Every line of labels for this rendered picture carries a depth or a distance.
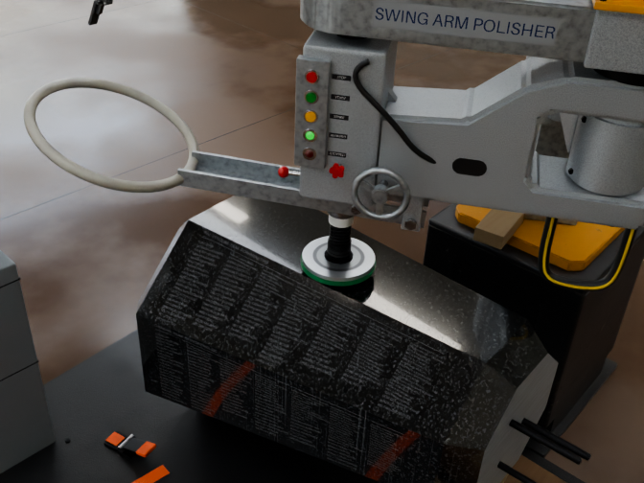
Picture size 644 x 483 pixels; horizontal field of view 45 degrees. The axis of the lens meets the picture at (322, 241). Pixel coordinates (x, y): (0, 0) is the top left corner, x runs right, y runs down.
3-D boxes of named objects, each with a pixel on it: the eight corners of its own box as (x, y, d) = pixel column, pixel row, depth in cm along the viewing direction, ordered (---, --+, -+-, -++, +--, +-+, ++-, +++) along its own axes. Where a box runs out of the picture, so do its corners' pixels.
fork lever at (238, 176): (429, 198, 220) (432, 183, 217) (422, 235, 204) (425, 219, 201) (196, 159, 229) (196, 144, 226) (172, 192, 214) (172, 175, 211)
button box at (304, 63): (326, 164, 198) (332, 57, 182) (324, 170, 196) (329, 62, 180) (296, 160, 199) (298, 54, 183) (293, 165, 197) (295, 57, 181)
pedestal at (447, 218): (480, 298, 357) (509, 155, 316) (617, 366, 323) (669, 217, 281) (396, 372, 315) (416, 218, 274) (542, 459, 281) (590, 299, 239)
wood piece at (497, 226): (495, 213, 271) (498, 201, 268) (522, 222, 267) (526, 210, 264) (472, 239, 257) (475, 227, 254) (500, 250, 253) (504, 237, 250)
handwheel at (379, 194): (411, 207, 203) (417, 155, 195) (406, 227, 195) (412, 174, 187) (355, 198, 205) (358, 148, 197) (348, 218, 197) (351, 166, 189)
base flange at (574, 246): (517, 170, 306) (519, 159, 303) (637, 217, 280) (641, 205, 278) (448, 218, 275) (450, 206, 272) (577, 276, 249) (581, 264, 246)
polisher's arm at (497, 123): (622, 225, 212) (675, 53, 184) (631, 274, 193) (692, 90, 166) (356, 187, 223) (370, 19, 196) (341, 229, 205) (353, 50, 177)
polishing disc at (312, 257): (382, 278, 219) (382, 274, 219) (309, 284, 216) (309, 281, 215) (365, 236, 237) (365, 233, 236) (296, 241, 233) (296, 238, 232)
